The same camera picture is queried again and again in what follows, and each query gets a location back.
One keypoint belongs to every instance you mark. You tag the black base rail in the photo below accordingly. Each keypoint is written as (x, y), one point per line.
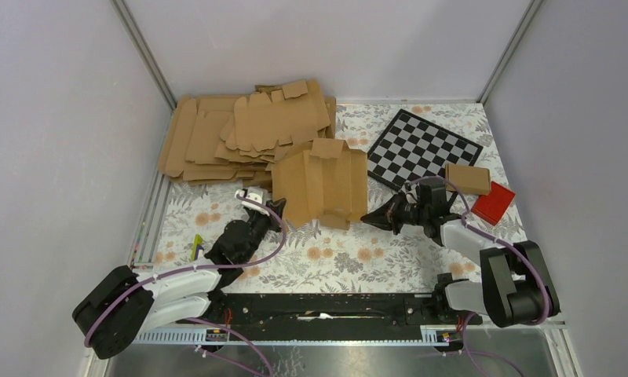
(400, 309)

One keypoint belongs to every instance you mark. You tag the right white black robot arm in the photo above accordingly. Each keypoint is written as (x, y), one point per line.
(515, 285)

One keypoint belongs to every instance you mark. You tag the stack of cardboard blanks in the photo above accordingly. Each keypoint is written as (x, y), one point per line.
(218, 138)

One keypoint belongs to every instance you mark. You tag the yellow green small object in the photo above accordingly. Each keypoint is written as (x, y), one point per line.
(197, 248)

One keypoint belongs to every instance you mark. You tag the brown cardboard box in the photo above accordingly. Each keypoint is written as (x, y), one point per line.
(324, 180)

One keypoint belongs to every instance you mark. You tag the perforated metal cable tray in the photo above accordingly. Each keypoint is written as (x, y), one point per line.
(316, 333)

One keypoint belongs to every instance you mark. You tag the black white checkerboard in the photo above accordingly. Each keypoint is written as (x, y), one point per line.
(411, 147)

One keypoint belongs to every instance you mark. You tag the floral table mat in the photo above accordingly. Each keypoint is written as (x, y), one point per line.
(317, 259)

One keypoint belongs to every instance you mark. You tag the folded small cardboard box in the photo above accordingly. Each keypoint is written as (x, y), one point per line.
(468, 179)

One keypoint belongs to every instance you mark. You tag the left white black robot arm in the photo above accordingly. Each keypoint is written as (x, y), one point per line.
(126, 304)

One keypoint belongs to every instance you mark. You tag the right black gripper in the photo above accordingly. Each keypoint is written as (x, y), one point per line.
(386, 217)

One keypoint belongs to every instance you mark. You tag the red box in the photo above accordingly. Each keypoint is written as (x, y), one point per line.
(492, 207)

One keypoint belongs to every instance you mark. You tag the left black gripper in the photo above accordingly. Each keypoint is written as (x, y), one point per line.
(272, 219)

